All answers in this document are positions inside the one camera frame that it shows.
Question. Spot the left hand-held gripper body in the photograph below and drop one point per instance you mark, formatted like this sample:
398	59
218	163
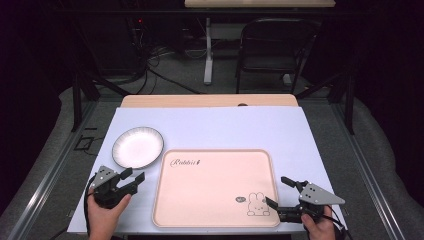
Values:
104	178

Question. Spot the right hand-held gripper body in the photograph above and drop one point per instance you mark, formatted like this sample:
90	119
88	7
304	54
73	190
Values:
316	195

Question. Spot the white plate with dark rim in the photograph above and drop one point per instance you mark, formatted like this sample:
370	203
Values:
137	147

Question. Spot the pink tray with rabbit print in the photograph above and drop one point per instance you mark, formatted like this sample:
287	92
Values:
213	190

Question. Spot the person's right hand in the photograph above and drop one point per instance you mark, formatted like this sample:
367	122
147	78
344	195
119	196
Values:
321	228

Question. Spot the person's left hand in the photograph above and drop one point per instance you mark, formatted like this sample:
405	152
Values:
103	221

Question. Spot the black metal stand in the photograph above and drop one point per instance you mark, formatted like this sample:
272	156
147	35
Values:
77	100
348	100

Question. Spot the white table mat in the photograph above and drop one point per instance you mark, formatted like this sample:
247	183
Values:
216	130

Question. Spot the black folding chair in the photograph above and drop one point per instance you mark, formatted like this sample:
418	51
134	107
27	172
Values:
276	63

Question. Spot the white desk leg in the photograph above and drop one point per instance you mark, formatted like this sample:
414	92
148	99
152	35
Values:
208	63

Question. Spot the black square floor bracket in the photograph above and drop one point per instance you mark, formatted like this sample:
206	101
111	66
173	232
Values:
83	143

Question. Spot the aluminium floor rail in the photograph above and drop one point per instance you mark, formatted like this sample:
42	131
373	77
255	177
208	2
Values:
50	173
370	173

